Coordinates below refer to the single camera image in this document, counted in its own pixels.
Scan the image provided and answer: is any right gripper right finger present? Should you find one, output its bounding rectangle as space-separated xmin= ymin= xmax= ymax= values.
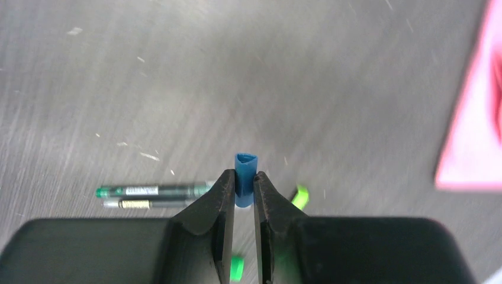
xmin=253 ymin=172 xmax=307 ymax=283

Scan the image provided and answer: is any pink cloth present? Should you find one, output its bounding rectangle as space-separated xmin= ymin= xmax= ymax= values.
xmin=435 ymin=1 xmax=501 ymax=192

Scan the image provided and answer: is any lime green pen cap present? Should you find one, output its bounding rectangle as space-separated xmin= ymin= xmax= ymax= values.
xmin=291 ymin=185 xmax=310 ymax=210

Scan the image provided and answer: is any black pen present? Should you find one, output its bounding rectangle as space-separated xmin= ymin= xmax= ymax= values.
xmin=102 ymin=199 xmax=193 ymax=209

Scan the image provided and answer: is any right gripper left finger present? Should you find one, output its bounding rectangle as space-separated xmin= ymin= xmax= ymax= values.
xmin=168 ymin=169 xmax=236 ymax=283

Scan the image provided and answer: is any blue pen cap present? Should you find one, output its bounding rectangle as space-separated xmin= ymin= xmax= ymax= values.
xmin=234 ymin=153 xmax=258 ymax=208

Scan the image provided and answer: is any black green highlighter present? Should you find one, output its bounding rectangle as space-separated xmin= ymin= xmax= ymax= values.
xmin=230 ymin=255 xmax=244 ymax=282

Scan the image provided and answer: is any green gel pen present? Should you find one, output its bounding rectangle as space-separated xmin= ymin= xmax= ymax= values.
xmin=95 ymin=180 xmax=216 ymax=200

